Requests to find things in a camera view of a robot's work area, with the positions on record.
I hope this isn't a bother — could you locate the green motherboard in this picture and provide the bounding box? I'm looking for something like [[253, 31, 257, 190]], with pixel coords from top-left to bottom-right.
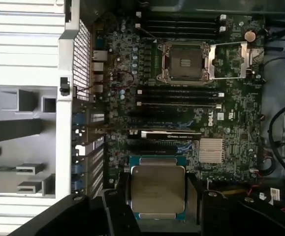
[[93, 9, 266, 197]]

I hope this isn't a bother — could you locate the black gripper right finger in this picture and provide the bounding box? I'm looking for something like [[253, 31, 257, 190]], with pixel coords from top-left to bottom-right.
[[185, 171, 285, 236]]

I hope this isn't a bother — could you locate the CPU socket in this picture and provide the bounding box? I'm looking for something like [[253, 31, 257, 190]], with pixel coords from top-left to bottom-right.
[[156, 41, 210, 86]]

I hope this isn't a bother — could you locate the open grey PC case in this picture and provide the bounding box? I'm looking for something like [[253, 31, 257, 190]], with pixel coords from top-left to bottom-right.
[[56, 0, 285, 236]]

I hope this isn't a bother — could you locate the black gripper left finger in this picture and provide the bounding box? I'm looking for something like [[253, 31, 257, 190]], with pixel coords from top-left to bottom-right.
[[8, 171, 142, 236]]

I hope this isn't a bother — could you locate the red and black wire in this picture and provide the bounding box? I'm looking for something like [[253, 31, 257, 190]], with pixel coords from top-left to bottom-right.
[[109, 70, 135, 89]]

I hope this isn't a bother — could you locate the silver chipset heatsink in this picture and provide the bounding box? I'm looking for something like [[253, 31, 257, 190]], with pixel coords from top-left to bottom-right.
[[198, 138, 226, 163]]

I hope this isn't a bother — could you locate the expansion slot with blue latch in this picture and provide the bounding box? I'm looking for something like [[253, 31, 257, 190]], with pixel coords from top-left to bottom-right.
[[127, 141, 194, 155], [127, 119, 196, 129]]

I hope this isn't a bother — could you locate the silver CPU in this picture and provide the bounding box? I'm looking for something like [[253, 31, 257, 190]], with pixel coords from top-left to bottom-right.
[[128, 154, 188, 221]]

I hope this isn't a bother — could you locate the black graphics card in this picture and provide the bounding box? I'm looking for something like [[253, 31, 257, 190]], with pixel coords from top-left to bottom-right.
[[127, 129, 202, 141]]

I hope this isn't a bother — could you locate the metal socket cover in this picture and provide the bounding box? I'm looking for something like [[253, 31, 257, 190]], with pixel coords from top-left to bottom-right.
[[204, 41, 253, 81]]

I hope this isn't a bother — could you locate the thin wire locking lever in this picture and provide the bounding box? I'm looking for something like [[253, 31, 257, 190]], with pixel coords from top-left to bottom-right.
[[136, 26, 158, 42]]

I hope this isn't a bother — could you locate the grey parts rack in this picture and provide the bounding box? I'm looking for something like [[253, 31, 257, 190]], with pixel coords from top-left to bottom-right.
[[0, 88, 57, 197]]

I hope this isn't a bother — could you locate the RAM slot with white clips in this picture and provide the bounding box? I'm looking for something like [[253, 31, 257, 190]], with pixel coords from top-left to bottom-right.
[[136, 101, 223, 110], [135, 23, 228, 33], [135, 11, 228, 21], [136, 89, 225, 98]]

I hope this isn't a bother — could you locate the silver rear port block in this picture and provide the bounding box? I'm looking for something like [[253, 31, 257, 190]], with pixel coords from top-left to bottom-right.
[[92, 50, 109, 95]]

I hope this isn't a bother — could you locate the black internal cable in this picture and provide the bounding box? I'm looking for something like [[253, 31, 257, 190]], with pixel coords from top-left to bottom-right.
[[267, 100, 285, 182]]

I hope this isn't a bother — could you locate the black RAM slot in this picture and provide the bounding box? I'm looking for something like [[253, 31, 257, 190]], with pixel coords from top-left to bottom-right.
[[138, 85, 219, 91], [142, 30, 219, 38], [142, 18, 219, 26], [138, 96, 219, 103]]

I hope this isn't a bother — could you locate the round coin battery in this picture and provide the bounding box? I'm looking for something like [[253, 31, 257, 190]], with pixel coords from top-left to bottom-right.
[[244, 29, 256, 43]]

